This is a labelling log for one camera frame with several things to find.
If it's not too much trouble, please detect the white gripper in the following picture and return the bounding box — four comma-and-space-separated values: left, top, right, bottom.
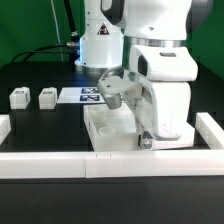
129, 45, 198, 149

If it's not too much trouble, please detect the white square table top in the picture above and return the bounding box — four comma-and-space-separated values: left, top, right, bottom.
84, 104, 195, 152

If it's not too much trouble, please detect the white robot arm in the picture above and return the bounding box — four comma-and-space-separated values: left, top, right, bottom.
97, 0, 213, 148

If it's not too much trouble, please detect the white U-shaped obstacle fence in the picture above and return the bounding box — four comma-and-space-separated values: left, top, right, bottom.
0, 112, 224, 180

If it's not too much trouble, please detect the white marker sheet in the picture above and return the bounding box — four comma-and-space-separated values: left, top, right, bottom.
58, 87, 104, 104

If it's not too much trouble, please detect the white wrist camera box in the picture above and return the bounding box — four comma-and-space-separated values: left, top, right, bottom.
97, 76, 138, 110

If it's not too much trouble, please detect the black upright cable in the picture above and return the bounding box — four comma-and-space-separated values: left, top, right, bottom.
63, 0, 80, 38

